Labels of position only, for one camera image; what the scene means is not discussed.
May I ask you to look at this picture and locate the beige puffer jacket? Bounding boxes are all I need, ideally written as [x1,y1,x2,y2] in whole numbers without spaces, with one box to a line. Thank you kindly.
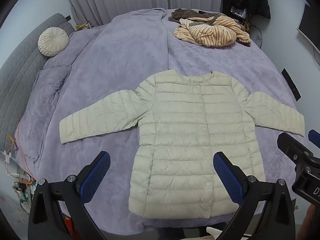
[59,70,305,219]

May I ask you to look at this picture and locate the grey curtain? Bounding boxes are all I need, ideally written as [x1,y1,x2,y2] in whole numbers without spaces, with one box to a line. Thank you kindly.
[61,0,225,28]

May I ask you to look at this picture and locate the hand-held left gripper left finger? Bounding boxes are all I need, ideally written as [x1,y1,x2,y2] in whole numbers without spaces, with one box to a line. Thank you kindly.
[28,151,111,240]

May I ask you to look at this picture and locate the purple fleece blanket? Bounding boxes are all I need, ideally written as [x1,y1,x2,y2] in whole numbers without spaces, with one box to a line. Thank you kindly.
[15,7,304,228]

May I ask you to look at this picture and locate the dark printed bag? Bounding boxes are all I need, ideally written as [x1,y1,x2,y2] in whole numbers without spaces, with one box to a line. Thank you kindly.
[230,6,248,18]

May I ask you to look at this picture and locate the black floor fan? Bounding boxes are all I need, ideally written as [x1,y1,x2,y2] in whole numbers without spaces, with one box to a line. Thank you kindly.
[250,25,263,48]

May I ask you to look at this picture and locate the grey quilted headboard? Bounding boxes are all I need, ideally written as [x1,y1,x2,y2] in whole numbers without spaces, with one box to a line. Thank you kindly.
[0,13,75,153]

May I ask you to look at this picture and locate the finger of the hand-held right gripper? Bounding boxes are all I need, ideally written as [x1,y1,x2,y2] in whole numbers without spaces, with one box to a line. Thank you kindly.
[308,129,320,144]
[277,132,314,165]

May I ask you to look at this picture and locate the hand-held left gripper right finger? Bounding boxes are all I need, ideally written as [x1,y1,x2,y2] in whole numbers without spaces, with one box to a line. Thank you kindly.
[213,151,297,240]

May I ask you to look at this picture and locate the brown fuzzy garment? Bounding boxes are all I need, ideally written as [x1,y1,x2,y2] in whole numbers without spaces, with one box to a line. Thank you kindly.
[168,8,220,23]

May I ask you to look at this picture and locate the tangle of cables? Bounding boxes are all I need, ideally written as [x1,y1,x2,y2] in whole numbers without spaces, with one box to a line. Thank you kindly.
[4,150,38,213]

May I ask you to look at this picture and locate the purple fleece pillow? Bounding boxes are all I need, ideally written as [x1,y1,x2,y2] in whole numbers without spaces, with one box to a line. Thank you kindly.
[15,64,72,160]

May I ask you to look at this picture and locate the curved monitor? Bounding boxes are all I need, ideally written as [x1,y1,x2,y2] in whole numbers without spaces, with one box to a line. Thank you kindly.
[297,4,320,49]

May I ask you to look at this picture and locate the black flat bar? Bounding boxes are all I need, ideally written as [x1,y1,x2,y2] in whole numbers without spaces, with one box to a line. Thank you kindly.
[281,68,301,102]

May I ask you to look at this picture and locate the striped beige garment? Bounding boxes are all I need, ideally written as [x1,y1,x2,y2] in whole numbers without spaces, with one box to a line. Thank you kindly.
[174,15,250,47]

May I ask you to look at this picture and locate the round cream pillow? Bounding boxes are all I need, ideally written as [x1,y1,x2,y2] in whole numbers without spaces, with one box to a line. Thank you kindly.
[38,27,69,57]

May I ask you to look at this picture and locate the white cloth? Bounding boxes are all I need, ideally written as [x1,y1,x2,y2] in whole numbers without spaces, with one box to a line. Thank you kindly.
[206,226,250,240]

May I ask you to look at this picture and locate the orange cable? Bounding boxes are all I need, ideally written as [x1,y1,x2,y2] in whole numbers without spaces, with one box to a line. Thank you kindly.
[7,125,38,185]

